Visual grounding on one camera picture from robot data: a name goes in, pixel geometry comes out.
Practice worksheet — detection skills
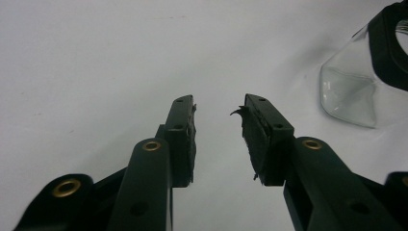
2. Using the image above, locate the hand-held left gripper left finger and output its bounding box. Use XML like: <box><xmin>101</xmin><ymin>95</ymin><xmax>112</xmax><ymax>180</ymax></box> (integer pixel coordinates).
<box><xmin>107</xmin><ymin>94</ymin><xmax>197</xmax><ymax>231</ymax></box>

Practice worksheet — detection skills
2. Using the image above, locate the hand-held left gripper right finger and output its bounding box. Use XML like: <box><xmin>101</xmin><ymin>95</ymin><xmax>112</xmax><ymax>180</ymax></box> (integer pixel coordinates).
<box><xmin>230</xmin><ymin>93</ymin><xmax>402</xmax><ymax>231</ymax></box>

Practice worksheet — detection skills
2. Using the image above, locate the clear plastic bag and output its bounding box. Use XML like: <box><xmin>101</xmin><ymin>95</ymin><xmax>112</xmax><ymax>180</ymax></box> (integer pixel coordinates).
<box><xmin>319</xmin><ymin>0</ymin><xmax>408</xmax><ymax>129</ymax></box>

